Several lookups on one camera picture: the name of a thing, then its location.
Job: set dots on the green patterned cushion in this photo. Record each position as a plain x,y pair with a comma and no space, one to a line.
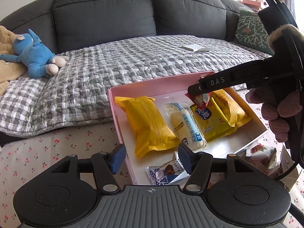
251,32

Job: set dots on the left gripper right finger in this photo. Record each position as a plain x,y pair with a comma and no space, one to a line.
198,166

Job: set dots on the yellow ridged snack packet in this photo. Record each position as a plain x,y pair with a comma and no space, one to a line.
148,126

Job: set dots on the white paper pad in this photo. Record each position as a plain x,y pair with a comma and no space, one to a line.
195,48

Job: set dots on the pink cardboard box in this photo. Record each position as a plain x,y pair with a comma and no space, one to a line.
173,89

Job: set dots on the yellow maple sandwich packet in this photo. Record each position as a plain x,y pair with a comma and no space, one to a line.
235,115

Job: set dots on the cherry print tablecloth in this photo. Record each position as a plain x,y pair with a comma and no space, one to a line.
23,160

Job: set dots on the small truffle chocolate packet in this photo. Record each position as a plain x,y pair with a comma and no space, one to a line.
170,173

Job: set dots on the yellow blue biscuit packet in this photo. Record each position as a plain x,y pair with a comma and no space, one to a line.
211,121

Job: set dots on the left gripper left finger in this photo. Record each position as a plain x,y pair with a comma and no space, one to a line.
105,166

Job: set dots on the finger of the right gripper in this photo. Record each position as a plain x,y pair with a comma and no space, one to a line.
194,90

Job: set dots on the blue white roll packet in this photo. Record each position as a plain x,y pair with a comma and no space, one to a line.
185,127

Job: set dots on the grey checkered quilt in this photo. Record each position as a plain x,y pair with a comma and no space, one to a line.
78,94

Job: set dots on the beige fleece blanket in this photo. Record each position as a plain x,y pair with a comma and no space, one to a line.
9,70

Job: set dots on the large white snack bag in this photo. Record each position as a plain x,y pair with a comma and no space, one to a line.
268,159

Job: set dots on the dark grey sofa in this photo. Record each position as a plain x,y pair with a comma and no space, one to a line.
66,25

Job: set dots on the blue plush toy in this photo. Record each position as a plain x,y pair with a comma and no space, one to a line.
37,57

